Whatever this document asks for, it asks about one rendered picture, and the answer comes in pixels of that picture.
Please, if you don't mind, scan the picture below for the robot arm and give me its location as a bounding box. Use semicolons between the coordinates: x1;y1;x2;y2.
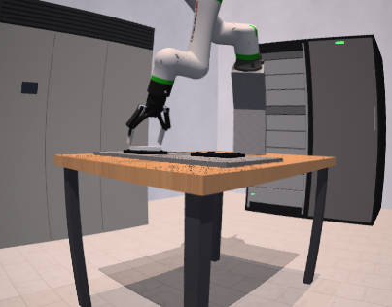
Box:
147;0;264;98

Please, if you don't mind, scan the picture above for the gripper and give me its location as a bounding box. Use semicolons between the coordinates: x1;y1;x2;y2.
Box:
126;93;171;145

